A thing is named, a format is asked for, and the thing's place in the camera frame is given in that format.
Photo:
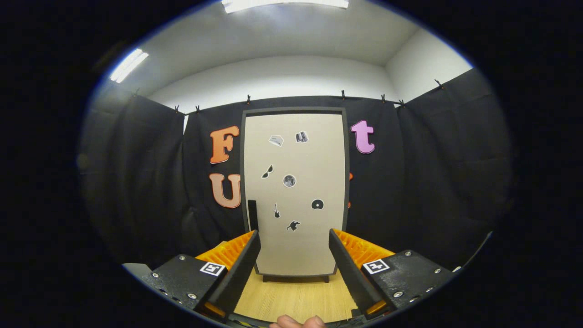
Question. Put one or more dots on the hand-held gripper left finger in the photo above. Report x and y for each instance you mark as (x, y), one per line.
(241, 273)

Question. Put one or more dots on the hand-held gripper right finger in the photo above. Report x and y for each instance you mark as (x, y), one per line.
(348, 273)

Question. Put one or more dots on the dark grey shoe cabinet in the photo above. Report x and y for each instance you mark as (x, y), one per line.
(294, 110)

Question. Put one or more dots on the black backdrop cloth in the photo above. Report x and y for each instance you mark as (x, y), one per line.
(432, 182)

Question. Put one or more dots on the row of black cloth clips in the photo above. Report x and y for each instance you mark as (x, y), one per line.
(248, 99)

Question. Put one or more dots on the double tube ceiling light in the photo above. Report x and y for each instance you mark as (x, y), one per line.
(129, 66)

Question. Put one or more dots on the long ceiling light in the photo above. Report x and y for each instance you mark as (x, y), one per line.
(284, 4)

